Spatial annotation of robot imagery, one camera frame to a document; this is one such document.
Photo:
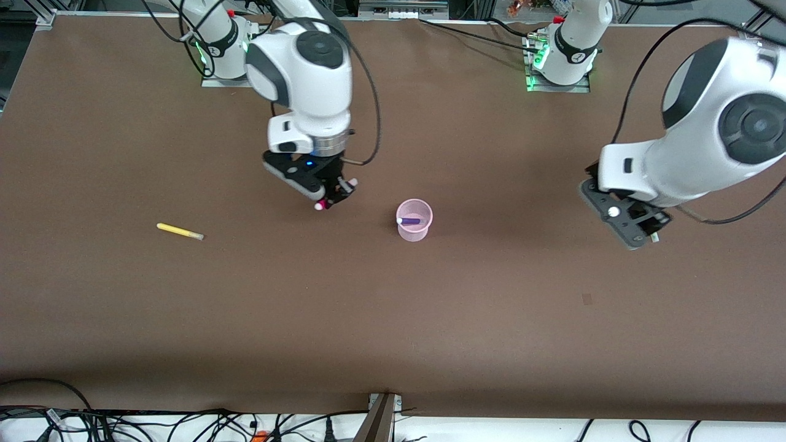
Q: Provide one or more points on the yellow highlighter pen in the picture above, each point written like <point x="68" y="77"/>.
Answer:
<point x="178" y="231"/>

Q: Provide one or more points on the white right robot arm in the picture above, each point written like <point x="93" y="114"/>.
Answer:
<point x="307" y="92"/>

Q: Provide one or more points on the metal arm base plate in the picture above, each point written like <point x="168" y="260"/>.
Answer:
<point x="212" y="81"/>
<point x="580" y="88"/>

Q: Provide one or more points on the pink mesh pen holder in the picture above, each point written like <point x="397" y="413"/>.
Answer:
<point x="412" y="232"/>

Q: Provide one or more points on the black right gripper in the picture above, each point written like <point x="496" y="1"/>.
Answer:
<point x="332" y="169"/>

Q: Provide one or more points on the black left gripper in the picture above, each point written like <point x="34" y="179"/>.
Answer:
<point x="656" y="217"/>

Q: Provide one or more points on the aluminium profile beam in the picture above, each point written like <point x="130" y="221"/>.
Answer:
<point x="377" y="420"/>

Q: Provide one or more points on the metal table corner bracket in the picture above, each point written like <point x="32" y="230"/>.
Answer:
<point x="46" y="18"/>

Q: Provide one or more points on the pink highlighter pen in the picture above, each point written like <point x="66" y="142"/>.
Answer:
<point x="319" y="206"/>

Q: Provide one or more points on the purple highlighter pen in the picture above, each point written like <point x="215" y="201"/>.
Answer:
<point x="410" y="220"/>

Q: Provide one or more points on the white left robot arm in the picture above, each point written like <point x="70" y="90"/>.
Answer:
<point x="694" y="153"/>

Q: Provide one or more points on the black power plug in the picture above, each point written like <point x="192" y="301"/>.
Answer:
<point x="329" y="430"/>

